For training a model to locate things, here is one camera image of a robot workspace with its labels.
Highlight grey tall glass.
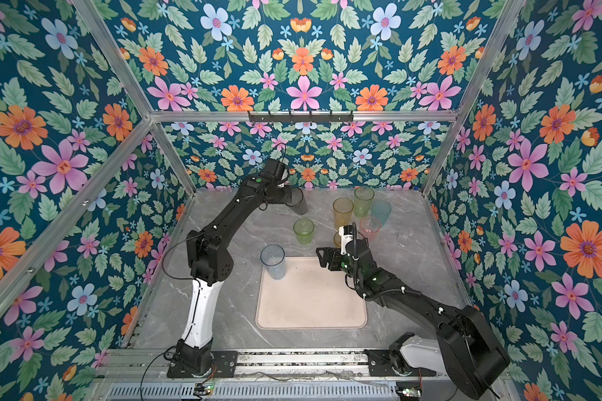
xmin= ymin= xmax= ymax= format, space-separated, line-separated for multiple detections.
xmin=287 ymin=187 xmax=308 ymax=216

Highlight beige plastic tray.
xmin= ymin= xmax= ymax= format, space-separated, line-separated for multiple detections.
xmin=256 ymin=257 xmax=367 ymax=330

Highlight yellow tall glass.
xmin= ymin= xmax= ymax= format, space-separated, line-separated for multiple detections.
xmin=332 ymin=197 xmax=354 ymax=229

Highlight blue tall glass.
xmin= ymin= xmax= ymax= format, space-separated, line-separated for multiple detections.
xmin=260 ymin=245 xmax=286 ymax=280

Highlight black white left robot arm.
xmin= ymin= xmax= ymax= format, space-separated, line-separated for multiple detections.
xmin=167 ymin=175 xmax=308 ymax=379

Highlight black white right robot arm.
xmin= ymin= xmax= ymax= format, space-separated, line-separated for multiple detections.
xmin=316 ymin=240 xmax=510 ymax=400

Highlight green short glass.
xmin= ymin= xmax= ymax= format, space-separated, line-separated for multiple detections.
xmin=293 ymin=218 xmax=315 ymax=245

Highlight pink short glass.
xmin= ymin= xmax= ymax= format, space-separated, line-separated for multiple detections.
xmin=359 ymin=216 xmax=381 ymax=242

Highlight teal short glass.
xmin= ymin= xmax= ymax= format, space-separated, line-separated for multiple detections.
xmin=371 ymin=200 xmax=392 ymax=227

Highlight light green tall glass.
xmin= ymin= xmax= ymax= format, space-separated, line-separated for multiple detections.
xmin=354 ymin=186 xmax=375 ymax=218

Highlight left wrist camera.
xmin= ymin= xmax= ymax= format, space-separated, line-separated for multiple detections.
xmin=259 ymin=159 xmax=288 ymax=185

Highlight metal hook rail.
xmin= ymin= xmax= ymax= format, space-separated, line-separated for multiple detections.
xmin=247 ymin=111 xmax=355 ymax=124

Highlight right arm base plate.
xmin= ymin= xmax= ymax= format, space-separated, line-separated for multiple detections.
xmin=364 ymin=349 xmax=437 ymax=379

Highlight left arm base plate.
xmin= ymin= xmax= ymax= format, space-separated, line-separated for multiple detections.
xmin=167 ymin=350 xmax=238 ymax=379

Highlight white vented cable duct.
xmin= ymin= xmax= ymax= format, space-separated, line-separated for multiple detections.
xmin=105 ymin=382 xmax=399 ymax=400

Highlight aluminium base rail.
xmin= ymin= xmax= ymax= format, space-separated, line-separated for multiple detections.
xmin=95 ymin=349 xmax=448 ymax=380

